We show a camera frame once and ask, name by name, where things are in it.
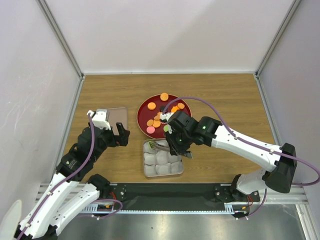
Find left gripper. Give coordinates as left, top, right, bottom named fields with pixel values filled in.
left=90, top=121, right=130, bottom=162

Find orange fish cookie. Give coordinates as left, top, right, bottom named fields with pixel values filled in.
left=171, top=106, right=179, bottom=113

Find metal tongs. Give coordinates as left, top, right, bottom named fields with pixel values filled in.
left=148, top=140, right=193, bottom=159

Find green sandwich cookie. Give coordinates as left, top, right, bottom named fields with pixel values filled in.
left=148, top=141, right=155, bottom=148
left=163, top=125, right=169, bottom=132

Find tan round biscuit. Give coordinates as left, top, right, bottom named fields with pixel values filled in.
left=160, top=92, right=169, bottom=102

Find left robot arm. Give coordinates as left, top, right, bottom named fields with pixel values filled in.
left=14, top=109, right=130, bottom=240

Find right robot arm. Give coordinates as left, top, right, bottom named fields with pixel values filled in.
left=160, top=111, right=297, bottom=201

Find tin lid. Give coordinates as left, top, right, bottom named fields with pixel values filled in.
left=97, top=107, right=128, bottom=135

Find white paper cup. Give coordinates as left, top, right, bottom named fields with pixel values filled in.
left=144, top=164, right=157, bottom=177
left=143, top=152, right=157, bottom=166
left=155, top=162, right=171, bottom=176
left=168, top=153, right=182, bottom=164
left=143, top=141, right=157, bottom=154
left=170, top=161, right=183, bottom=174
left=156, top=150, right=169, bottom=165
left=155, top=140, right=170, bottom=152

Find orange leaf cookie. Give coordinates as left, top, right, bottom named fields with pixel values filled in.
left=153, top=112, right=162, bottom=121

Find pink sandwich cookie lower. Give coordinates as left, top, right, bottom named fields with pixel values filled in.
left=146, top=126, right=156, bottom=134

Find orange round cookie left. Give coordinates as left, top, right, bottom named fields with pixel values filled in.
left=146, top=119, right=154, bottom=127

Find orange round cookie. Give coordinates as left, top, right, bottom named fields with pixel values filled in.
left=147, top=102, right=157, bottom=111
left=146, top=119, right=154, bottom=127

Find red round tray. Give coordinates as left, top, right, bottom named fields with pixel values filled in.
left=136, top=94, right=178, bottom=139

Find square cookie tin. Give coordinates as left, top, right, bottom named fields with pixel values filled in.
left=142, top=138, right=184, bottom=178

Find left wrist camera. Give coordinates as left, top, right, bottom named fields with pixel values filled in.
left=87, top=109, right=112, bottom=130

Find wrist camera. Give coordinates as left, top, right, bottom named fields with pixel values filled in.
left=87, top=109, right=112, bottom=130
left=159, top=112, right=174, bottom=124

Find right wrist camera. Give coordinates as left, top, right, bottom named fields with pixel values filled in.
left=159, top=112, right=174, bottom=124

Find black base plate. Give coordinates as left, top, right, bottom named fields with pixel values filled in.
left=110, top=183, right=260, bottom=212

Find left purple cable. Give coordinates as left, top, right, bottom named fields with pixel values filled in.
left=14, top=113, right=95, bottom=240

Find purple cable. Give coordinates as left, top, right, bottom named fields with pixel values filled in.
left=162, top=96, right=320, bottom=221
left=14, top=113, right=95, bottom=240

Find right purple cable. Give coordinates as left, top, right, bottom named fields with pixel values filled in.
left=162, top=96, right=320, bottom=221

